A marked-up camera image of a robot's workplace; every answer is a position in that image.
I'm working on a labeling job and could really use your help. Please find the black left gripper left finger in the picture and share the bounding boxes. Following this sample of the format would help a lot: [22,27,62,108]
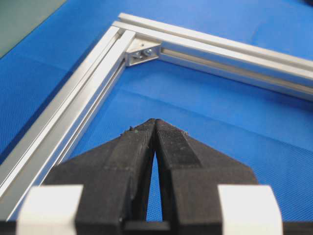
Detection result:
[16,118,157,235]

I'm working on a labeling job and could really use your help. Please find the silver corner bracket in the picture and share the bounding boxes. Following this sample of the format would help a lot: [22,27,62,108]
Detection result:
[125,38,161,67]

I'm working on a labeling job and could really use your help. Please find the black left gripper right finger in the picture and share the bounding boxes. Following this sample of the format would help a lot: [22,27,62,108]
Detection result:
[155,118,284,235]

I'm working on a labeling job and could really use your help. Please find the aluminium extrusion frame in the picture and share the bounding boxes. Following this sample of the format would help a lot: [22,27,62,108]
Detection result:
[0,13,313,221]

